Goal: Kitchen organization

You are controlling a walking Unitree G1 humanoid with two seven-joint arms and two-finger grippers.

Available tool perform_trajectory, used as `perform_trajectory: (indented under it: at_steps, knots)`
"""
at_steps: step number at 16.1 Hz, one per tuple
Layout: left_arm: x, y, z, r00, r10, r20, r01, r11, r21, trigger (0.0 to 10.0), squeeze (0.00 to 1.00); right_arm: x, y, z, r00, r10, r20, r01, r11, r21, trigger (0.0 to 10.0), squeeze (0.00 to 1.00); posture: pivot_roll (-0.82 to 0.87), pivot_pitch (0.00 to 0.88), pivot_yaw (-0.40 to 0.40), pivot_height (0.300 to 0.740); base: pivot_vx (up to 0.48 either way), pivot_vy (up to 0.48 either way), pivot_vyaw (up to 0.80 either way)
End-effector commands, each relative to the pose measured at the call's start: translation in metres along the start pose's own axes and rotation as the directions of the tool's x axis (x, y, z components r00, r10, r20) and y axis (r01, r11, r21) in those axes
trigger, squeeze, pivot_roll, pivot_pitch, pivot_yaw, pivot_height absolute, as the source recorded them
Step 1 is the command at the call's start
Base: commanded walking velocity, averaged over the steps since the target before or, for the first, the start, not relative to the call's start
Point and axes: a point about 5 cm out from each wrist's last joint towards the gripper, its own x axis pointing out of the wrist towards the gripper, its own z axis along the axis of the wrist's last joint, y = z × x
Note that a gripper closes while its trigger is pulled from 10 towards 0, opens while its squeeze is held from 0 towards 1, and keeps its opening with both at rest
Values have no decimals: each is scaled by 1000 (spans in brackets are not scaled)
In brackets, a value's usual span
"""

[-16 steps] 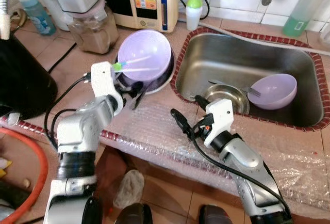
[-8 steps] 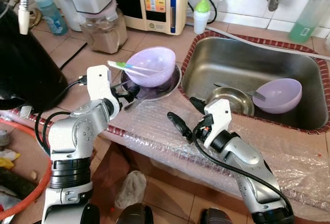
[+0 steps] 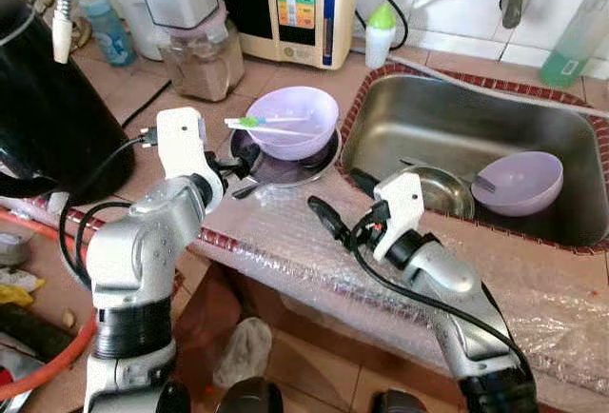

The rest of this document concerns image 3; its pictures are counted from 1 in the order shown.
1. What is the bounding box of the black robot right foot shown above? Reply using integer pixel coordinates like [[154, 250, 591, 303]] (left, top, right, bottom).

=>
[[369, 388, 431, 413]]

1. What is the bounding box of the metal fork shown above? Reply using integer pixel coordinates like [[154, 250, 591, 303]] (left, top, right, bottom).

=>
[[399, 157, 498, 192]]

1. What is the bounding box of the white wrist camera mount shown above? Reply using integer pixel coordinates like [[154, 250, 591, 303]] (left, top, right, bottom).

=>
[[371, 171, 427, 263], [154, 107, 226, 193]]

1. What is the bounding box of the clear bubble wrap sheet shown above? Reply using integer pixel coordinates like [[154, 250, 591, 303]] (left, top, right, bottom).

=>
[[188, 179, 609, 397]]

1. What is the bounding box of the white grinder with glass jar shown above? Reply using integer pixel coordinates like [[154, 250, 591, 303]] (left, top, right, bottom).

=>
[[130, 0, 247, 103]]

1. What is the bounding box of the black power cable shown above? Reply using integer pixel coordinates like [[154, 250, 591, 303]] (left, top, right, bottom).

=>
[[356, 0, 411, 52]]

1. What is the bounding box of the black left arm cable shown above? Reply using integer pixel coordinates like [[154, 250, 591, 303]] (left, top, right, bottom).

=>
[[58, 131, 159, 292]]

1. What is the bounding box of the white cloth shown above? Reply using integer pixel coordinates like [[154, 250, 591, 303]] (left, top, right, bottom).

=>
[[213, 317, 275, 391]]

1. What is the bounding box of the white bottle with green cap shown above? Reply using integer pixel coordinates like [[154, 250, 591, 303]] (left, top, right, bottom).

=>
[[364, 3, 398, 70]]

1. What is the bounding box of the round metal plate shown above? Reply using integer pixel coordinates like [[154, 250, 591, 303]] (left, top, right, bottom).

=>
[[230, 128, 343, 188]]

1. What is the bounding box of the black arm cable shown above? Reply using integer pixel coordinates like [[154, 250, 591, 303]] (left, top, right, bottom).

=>
[[346, 202, 536, 378], [58, 131, 159, 292]]

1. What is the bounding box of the white flexible hose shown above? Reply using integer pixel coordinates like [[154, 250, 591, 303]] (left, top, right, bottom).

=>
[[51, 0, 97, 64]]

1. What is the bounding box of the green and white utensil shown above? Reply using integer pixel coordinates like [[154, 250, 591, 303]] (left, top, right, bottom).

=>
[[225, 114, 317, 139]]

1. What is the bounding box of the stainless steel sink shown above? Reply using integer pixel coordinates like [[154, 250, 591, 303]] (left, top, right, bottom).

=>
[[340, 71, 609, 248]]

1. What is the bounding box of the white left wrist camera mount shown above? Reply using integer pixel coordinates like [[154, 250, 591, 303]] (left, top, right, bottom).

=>
[[154, 107, 226, 193]]

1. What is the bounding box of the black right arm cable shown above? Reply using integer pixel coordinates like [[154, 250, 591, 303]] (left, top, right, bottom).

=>
[[346, 202, 536, 378]]

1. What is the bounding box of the black robot foot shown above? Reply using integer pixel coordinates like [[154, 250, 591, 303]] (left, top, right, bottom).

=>
[[213, 375, 286, 413], [369, 388, 431, 413]]

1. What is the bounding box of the yellow cloth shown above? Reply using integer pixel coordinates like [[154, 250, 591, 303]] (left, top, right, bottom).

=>
[[0, 278, 45, 310]]

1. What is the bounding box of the orange hose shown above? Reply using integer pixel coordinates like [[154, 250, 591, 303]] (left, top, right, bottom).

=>
[[0, 207, 102, 403]]

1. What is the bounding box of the white bottle with green label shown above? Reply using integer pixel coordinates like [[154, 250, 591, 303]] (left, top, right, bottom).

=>
[[99, 0, 170, 61]]

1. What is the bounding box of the grey round tape roll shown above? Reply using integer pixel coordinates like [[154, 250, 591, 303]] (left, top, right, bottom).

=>
[[0, 231, 35, 267]]

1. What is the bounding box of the bottle of green liquid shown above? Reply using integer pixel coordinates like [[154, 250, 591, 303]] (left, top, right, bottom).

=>
[[539, 0, 609, 89]]

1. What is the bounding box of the black robot left foot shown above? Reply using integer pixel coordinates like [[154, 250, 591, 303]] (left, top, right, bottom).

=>
[[213, 375, 286, 413]]

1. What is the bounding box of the light purple plastic bowl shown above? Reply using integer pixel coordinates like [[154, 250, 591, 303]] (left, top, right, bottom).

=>
[[246, 86, 341, 162], [470, 150, 565, 218]]

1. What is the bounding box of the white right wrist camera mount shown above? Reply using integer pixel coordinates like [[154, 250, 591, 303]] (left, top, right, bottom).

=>
[[371, 171, 427, 263]]

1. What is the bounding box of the small blue bottle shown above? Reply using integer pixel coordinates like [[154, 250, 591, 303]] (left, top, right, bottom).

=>
[[80, 0, 136, 68]]

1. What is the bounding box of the cream water ionizer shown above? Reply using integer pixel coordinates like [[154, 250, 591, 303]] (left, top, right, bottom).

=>
[[216, 0, 362, 70]]

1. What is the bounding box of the small metal bowl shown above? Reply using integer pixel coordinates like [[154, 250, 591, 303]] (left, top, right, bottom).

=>
[[403, 166, 476, 222]]

